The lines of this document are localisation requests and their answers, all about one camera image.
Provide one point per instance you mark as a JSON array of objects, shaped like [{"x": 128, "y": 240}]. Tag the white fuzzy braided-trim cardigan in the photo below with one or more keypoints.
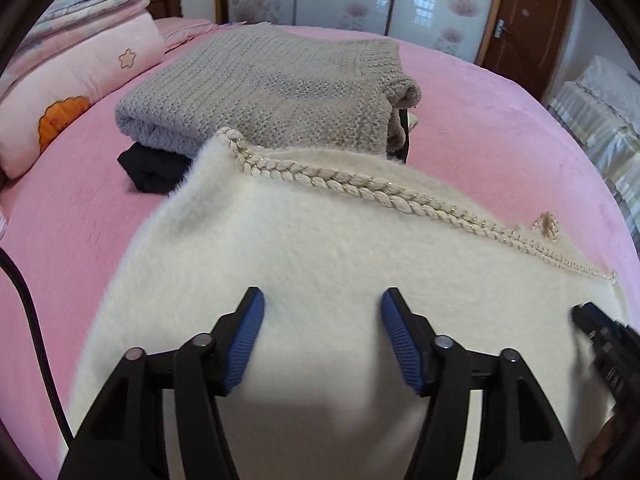
[{"x": 325, "y": 240}]

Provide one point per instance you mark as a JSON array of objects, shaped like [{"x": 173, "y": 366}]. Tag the white lace-covered furniture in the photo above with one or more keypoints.
[{"x": 600, "y": 110}]

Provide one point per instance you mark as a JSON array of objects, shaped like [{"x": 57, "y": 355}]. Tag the dark wooden headboard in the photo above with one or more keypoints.
[{"x": 167, "y": 2}]

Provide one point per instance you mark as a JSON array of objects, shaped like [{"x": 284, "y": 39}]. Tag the folded grey knit sweater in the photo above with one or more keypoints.
[{"x": 260, "y": 85}]

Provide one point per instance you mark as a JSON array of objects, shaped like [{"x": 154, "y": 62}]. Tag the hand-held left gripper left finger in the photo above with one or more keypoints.
[{"x": 245, "y": 340}]

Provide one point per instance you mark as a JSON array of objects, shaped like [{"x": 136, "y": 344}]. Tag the folded blue patterned quilt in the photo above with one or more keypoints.
[{"x": 85, "y": 5}]

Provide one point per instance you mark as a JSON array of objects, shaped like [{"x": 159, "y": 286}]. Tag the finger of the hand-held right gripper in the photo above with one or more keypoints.
[{"x": 607, "y": 345}]

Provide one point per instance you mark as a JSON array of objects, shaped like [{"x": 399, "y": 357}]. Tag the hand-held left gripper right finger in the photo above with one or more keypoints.
[{"x": 402, "y": 345}]

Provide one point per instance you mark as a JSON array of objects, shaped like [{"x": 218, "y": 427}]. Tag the brown wooden door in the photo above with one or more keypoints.
[{"x": 530, "y": 25}]

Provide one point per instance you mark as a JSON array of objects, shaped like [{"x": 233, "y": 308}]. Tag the pink bed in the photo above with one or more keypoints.
[{"x": 500, "y": 125}]

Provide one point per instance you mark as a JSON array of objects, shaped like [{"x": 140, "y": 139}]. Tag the pink pillow with flower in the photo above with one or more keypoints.
[{"x": 90, "y": 80}]

